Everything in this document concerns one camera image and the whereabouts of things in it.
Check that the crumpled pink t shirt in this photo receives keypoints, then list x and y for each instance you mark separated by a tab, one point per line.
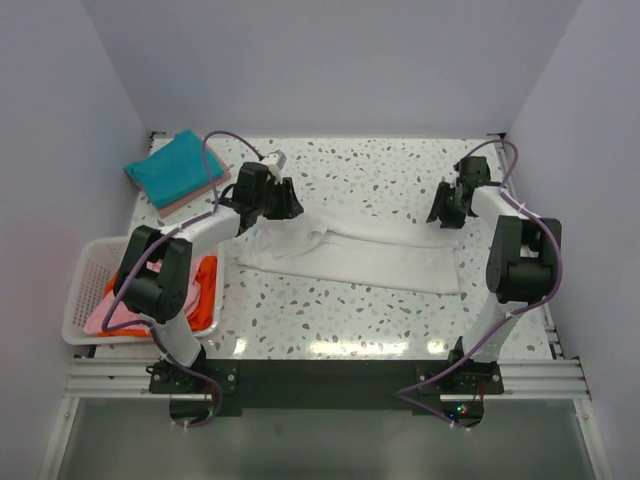
93	325

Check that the white plastic basket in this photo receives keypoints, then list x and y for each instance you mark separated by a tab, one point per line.
98	262

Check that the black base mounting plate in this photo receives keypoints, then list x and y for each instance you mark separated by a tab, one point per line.
228	388

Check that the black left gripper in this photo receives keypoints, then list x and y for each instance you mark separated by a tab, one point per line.
289	206

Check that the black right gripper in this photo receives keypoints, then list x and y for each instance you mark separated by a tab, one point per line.
439	211

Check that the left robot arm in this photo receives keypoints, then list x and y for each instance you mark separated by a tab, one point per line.
153	277

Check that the folded teal t shirt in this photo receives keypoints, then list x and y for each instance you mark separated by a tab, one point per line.
175	170

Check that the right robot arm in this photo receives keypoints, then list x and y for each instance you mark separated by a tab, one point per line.
524	268

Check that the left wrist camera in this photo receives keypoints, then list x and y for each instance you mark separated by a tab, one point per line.
275	162

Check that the white t shirt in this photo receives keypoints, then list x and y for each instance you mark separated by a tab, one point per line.
334	245

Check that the aluminium frame rail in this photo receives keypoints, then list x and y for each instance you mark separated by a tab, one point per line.
112	427

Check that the crumpled orange t shirt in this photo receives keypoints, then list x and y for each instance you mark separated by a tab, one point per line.
199	304

